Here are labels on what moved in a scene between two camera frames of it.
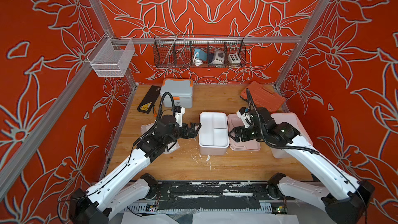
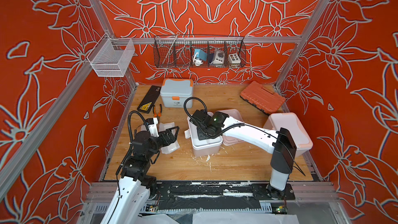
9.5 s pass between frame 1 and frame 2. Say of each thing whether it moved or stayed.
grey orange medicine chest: stayed
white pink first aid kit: stayed
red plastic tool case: stayed
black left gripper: moved
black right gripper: moved
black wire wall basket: stayed
